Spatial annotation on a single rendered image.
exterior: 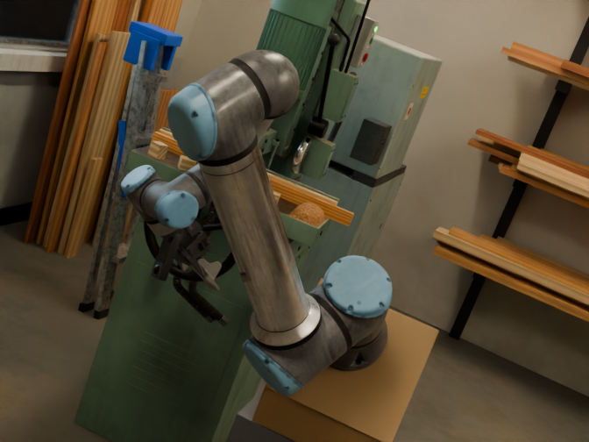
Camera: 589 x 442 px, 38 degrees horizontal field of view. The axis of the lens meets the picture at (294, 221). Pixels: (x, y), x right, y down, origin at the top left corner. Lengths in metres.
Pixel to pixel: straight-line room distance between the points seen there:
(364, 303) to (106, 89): 2.35
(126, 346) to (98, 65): 1.56
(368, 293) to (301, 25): 0.94
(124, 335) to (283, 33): 1.03
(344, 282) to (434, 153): 3.02
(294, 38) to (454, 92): 2.38
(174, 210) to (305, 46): 0.76
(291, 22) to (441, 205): 2.52
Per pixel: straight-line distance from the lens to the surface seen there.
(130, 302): 2.68
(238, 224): 1.56
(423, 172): 4.84
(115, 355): 2.76
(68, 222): 4.08
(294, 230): 2.46
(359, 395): 2.04
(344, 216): 2.58
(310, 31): 2.51
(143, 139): 3.44
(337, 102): 2.73
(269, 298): 1.68
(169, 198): 1.95
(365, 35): 2.81
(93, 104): 3.95
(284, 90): 1.49
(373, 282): 1.86
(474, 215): 4.82
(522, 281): 4.40
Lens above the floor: 1.52
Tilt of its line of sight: 15 degrees down
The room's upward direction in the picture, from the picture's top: 20 degrees clockwise
